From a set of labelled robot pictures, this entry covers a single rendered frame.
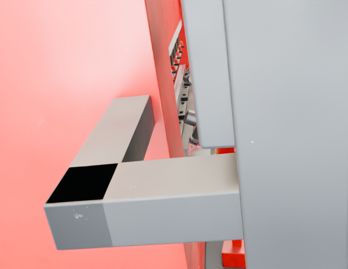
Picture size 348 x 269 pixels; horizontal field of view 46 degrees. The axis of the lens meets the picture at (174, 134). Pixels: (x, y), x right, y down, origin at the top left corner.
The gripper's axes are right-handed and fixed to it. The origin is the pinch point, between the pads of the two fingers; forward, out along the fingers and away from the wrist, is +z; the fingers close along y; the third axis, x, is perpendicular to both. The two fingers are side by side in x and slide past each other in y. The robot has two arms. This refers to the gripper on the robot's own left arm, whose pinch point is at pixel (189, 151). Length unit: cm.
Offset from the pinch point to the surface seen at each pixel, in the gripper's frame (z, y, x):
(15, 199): -22, 110, -51
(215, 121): -74, 150, -23
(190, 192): -65, 151, -22
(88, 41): -66, 111, -46
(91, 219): -57, 151, -31
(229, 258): 75, -28, 59
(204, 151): -1.9, -3.2, 7.5
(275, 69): -82, 152, -20
